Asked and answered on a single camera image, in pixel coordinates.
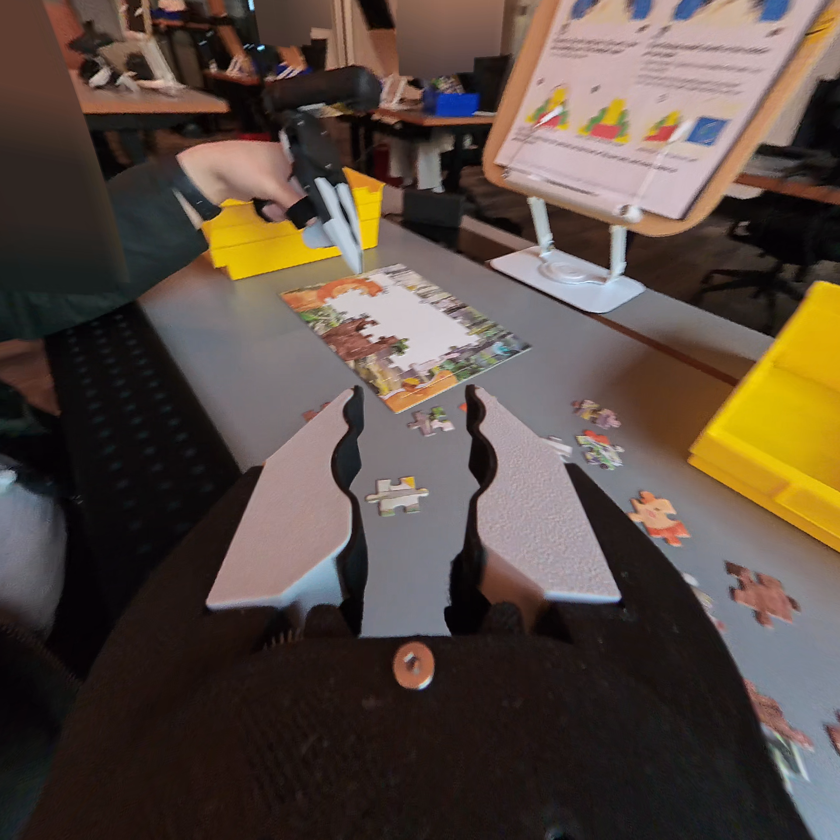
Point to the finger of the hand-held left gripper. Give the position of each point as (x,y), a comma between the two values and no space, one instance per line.
(353,223)
(330,210)

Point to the person's left hand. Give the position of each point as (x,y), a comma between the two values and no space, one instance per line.
(243,170)

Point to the jigsaw puzzle board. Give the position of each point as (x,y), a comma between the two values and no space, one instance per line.
(407,321)

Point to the white document holder stand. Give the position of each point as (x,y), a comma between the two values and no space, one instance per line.
(571,272)

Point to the brown topped work table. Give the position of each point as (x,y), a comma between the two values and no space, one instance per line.
(151,102)

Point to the wooden workbench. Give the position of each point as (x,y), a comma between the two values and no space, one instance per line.
(433,119)

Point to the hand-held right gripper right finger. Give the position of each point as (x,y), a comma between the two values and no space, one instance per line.
(544,525)

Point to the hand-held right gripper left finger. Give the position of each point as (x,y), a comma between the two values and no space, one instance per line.
(289,525)

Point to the yellow plastic bin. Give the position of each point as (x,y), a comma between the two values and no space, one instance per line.
(262,249)
(774,426)

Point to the blue storage bin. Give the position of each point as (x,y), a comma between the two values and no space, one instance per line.
(453,102)

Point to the person's pale trousers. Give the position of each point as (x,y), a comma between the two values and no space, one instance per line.
(26,544)

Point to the puzzle pieces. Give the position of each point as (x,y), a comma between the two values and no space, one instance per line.
(397,495)

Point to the black box with green lights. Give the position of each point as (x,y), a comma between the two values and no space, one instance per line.
(430,210)

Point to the person's left forearm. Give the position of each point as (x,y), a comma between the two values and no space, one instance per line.
(131,229)

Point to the white document stand with instructions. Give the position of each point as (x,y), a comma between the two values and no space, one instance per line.
(505,131)

